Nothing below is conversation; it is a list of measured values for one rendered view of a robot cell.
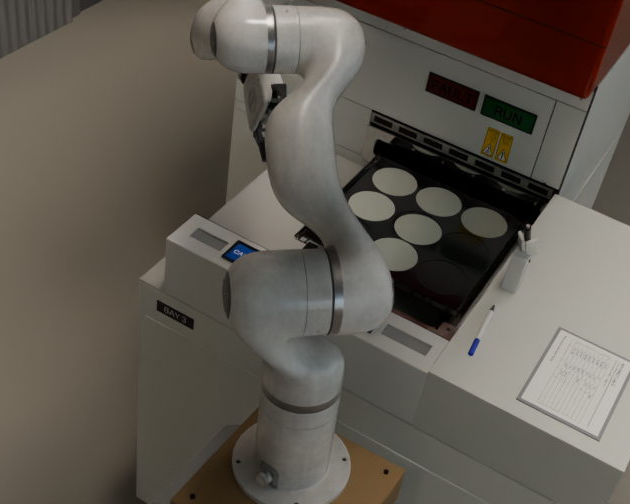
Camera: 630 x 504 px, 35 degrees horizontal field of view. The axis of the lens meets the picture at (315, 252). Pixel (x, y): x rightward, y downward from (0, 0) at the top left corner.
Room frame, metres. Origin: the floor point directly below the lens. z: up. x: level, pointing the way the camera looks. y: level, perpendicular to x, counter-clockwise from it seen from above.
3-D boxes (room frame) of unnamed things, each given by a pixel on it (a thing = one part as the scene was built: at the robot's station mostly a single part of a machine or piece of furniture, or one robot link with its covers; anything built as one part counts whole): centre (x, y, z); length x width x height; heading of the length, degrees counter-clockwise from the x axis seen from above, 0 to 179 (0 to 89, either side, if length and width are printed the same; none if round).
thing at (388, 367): (1.32, 0.01, 0.89); 0.55 x 0.09 x 0.14; 66
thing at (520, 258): (1.43, -0.38, 1.03); 0.06 x 0.04 x 0.13; 156
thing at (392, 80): (1.91, -0.12, 1.02); 0.81 x 0.03 x 0.40; 66
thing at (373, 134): (1.83, -0.27, 0.89); 0.44 x 0.02 x 0.10; 66
